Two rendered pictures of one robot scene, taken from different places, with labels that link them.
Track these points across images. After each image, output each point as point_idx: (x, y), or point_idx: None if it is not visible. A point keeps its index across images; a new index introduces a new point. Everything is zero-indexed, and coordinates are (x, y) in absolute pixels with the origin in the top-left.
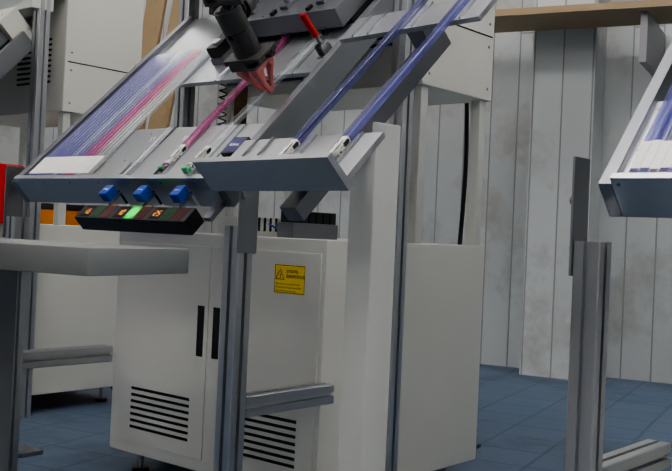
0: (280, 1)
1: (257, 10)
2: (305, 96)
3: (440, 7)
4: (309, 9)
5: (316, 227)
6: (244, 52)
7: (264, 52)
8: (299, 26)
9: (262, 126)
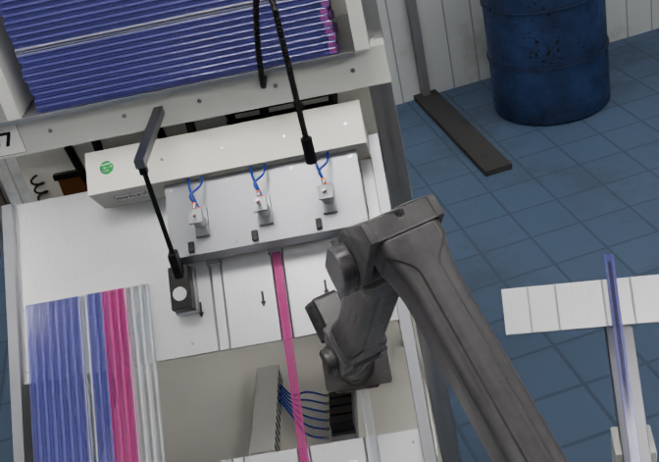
0: (237, 204)
1: (209, 227)
2: (420, 367)
3: (653, 285)
4: (323, 227)
5: (355, 407)
6: (367, 379)
7: (388, 365)
8: (300, 240)
9: (422, 445)
